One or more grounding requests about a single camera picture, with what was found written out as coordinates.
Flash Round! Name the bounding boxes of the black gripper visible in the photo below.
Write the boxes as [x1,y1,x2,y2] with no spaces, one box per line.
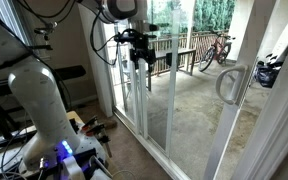
[129,33,157,73]

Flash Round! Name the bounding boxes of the white door handle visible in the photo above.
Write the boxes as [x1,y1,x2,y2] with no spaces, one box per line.
[215,64,249,106]

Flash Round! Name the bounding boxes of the white framed sliding glass door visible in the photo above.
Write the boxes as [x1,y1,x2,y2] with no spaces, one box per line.
[143,0,278,180]

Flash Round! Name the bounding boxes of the fixed glass door panel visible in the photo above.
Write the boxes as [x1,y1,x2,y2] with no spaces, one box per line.
[101,0,150,141]

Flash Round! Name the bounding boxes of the white screen door bar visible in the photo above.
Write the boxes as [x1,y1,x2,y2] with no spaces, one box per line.
[164,9,182,158]

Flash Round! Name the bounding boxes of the white door sill track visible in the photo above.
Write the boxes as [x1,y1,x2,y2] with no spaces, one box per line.
[113,106,192,180]

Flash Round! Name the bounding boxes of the white door jamb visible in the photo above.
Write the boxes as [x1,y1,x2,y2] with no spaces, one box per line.
[230,19,288,180]

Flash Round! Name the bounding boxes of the dark wooden patio table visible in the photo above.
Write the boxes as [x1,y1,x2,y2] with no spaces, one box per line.
[147,48,197,92]

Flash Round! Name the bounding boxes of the wooden deck railing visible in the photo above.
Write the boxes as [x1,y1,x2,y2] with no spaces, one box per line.
[148,29,230,76]

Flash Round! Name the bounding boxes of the black padded bench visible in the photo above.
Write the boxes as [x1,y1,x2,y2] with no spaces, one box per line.
[53,64,87,81]

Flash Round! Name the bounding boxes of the red bicycle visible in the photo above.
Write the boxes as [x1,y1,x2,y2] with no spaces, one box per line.
[198,30,237,73]

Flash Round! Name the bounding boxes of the green hedge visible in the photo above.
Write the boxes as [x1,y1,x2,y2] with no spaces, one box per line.
[147,0,237,35]

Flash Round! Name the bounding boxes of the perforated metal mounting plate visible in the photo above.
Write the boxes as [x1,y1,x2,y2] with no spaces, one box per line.
[0,126,108,180]

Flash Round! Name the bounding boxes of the black bag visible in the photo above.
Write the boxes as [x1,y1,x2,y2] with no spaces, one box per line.
[250,59,282,89]

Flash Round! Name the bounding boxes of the white window blinds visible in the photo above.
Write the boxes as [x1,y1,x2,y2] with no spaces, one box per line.
[0,0,32,46]

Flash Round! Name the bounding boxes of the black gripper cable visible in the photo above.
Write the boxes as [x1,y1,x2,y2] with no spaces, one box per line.
[89,8,132,67]

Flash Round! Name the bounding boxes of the white patio post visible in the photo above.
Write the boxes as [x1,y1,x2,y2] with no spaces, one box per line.
[184,0,197,73]

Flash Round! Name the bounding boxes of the red handled clamp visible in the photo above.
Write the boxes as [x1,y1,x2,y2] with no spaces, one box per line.
[85,123,113,158]
[81,115,99,132]

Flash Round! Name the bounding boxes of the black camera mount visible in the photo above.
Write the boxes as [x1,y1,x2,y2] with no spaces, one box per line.
[33,21,58,53]

